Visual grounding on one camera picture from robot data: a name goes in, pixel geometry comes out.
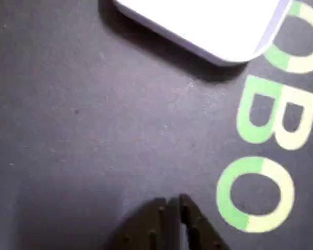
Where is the white rounded metal tray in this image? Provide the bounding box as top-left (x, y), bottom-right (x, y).
top-left (111, 0), bottom-right (293, 66)

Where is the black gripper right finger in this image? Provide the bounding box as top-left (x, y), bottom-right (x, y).
top-left (179, 194), bottom-right (231, 250)

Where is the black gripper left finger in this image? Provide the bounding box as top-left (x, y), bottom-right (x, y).
top-left (111, 197), bottom-right (183, 250)

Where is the dark mat with WOWROBO print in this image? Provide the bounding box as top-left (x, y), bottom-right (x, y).
top-left (0, 0), bottom-right (313, 250)

